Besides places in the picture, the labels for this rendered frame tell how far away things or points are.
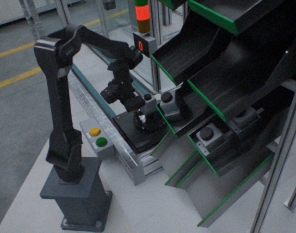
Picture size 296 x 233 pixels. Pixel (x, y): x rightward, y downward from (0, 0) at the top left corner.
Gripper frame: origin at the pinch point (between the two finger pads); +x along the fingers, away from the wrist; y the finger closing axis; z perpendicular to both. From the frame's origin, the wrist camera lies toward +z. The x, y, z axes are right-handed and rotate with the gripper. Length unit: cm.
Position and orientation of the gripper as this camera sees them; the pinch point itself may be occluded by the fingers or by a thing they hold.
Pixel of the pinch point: (127, 104)
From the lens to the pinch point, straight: 95.5
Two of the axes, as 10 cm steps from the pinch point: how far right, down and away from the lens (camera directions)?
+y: 5.0, 5.2, -6.9
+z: -8.6, 3.9, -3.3
